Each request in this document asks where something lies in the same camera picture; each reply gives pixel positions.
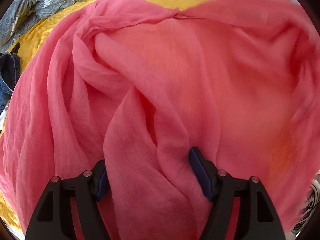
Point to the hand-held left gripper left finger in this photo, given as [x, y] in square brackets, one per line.
[102, 187]

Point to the yellow textured blanket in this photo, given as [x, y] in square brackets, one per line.
[37, 35]

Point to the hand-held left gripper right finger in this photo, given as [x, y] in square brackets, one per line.
[197, 170]

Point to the pink gauze garment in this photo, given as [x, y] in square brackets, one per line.
[175, 80]

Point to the blue denim garment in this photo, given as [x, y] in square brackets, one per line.
[10, 80]

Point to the white black patterned cloth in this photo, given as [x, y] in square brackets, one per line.
[308, 205]

